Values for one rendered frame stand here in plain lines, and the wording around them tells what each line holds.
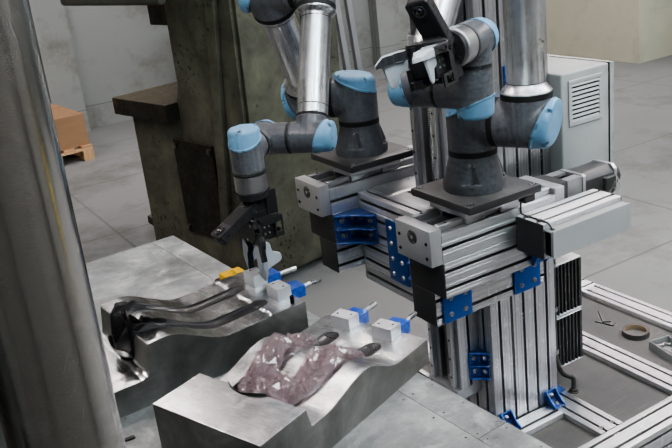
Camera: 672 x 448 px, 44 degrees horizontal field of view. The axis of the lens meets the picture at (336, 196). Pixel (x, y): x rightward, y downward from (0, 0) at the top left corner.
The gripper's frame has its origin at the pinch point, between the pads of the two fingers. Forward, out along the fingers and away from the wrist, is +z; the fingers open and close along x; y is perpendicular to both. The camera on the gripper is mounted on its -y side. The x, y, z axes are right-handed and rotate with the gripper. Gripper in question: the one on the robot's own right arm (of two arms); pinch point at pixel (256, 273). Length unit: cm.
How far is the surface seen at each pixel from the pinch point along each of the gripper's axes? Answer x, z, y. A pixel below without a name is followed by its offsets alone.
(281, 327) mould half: -17.7, 6.0, -4.9
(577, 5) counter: 417, 38, 623
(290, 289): -13.3, 0.4, 1.1
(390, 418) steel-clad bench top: -56, 11, -5
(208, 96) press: 195, -3, 88
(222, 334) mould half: -16.8, 2.6, -18.6
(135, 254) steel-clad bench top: 65, 11, -6
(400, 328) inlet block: -40.3, 4.1, 10.6
